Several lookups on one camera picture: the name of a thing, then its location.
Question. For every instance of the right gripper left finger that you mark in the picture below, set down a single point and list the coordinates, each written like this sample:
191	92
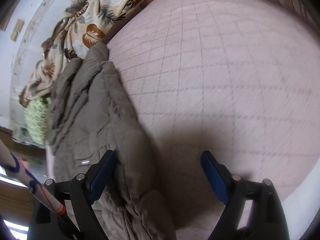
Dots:
82	191

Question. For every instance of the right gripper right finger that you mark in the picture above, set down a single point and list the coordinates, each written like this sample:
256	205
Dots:
252	210

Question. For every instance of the olive quilted puffer jacket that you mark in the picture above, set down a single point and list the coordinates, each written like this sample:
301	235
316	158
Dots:
90	114

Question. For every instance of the white marker with red tip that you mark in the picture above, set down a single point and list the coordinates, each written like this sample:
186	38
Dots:
15	169

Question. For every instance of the green patterned pillow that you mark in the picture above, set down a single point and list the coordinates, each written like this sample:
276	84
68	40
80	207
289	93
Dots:
36	119

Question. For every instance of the pink quilted mattress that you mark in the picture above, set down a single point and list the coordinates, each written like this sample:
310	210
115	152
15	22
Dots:
239	78

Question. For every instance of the leaf-print beige blanket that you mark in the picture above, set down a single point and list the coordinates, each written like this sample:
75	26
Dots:
84	24

